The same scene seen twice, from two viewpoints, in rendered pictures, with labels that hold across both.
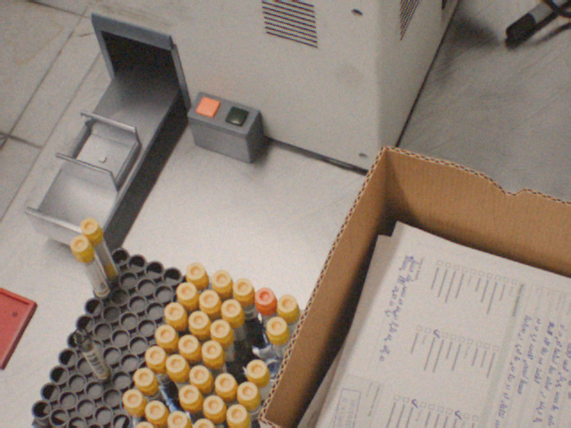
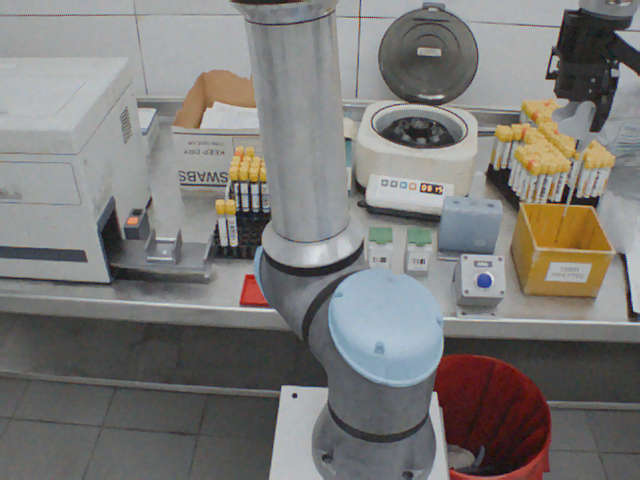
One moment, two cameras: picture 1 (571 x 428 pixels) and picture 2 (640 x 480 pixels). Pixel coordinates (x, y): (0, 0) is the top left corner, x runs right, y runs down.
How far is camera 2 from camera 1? 124 cm
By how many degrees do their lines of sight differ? 69
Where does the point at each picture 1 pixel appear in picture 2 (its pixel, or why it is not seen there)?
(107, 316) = (245, 242)
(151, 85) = (117, 248)
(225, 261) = (203, 226)
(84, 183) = (180, 255)
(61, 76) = not seen: outside the picture
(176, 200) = not seen: hidden behind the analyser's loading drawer
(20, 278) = (232, 287)
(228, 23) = (118, 155)
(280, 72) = (130, 167)
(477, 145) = not seen: hidden behind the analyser
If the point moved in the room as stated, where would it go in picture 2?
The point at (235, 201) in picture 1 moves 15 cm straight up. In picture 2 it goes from (172, 230) to (161, 161)
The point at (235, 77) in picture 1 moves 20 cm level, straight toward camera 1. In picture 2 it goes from (125, 194) to (227, 164)
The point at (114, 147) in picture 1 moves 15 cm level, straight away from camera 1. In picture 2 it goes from (157, 251) to (77, 289)
